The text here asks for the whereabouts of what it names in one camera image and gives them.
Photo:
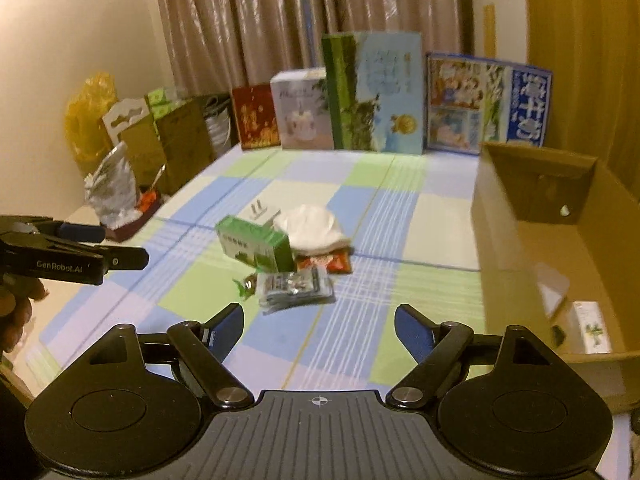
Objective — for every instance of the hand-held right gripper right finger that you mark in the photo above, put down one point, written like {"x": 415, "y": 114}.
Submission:
{"x": 412, "y": 332}

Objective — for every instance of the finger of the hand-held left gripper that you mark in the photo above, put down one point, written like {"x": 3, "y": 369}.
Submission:
{"x": 125, "y": 259}
{"x": 80, "y": 232}

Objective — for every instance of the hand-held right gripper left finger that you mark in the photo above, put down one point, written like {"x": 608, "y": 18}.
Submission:
{"x": 227, "y": 332}

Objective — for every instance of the white plug adapter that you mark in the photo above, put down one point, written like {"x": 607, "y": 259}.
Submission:
{"x": 262, "y": 215}

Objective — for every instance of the cardboard box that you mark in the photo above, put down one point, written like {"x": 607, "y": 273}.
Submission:
{"x": 505, "y": 240}

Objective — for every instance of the white knit cloth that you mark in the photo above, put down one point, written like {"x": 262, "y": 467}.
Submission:
{"x": 312, "y": 227}

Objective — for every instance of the person's left hand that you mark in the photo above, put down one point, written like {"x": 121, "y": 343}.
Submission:
{"x": 15, "y": 310}

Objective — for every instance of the green candy wrapper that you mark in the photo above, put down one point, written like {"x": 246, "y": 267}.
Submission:
{"x": 246, "y": 287}

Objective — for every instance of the crumpled silver foil bag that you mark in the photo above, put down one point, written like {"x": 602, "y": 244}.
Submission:
{"x": 112, "y": 185}

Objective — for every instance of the orange small item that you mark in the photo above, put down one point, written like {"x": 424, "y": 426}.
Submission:
{"x": 148, "y": 201}

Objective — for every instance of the silver foil packet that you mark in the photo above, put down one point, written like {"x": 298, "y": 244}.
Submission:
{"x": 295, "y": 287}

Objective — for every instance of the metal spoon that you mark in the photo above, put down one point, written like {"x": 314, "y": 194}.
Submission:
{"x": 159, "y": 176}

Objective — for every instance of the small green box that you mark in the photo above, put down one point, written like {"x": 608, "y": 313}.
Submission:
{"x": 250, "y": 242}

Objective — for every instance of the yellow plastic bag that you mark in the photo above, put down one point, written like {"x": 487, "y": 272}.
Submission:
{"x": 87, "y": 120}

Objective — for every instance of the red snack packet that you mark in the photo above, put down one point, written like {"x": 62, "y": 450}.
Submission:
{"x": 322, "y": 262}

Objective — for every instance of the checkered bed sheet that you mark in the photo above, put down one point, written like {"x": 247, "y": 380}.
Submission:
{"x": 380, "y": 220}

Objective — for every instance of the brown cardboard carton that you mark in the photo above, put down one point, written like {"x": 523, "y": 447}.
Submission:
{"x": 182, "y": 147}

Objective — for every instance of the white paper packet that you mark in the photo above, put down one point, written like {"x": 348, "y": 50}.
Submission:
{"x": 552, "y": 287}

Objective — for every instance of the green tissue box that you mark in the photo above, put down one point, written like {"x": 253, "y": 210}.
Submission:
{"x": 162, "y": 102}

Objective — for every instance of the stack of metal bowls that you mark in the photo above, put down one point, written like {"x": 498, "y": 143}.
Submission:
{"x": 217, "y": 127}

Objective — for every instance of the small white box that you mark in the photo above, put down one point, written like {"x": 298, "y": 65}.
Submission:
{"x": 592, "y": 327}

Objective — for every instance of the red printed box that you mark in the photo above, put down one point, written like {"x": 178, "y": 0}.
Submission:
{"x": 255, "y": 117}

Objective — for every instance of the white printed box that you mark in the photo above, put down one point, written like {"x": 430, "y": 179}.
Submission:
{"x": 302, "y": 112}

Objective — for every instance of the green and blue milk carton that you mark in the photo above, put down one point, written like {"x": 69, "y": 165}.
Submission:
{"x": 375, "y": 92}

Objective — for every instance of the beige shiny curtain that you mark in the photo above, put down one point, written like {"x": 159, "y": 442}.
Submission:
{"x": 280, "y": 15}

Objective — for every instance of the pale wooden strip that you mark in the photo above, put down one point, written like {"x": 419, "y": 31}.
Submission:
{"x": 488, "y": 30}

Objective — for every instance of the yellow curtain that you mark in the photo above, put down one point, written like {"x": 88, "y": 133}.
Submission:
{"x": 580, "y": 45}

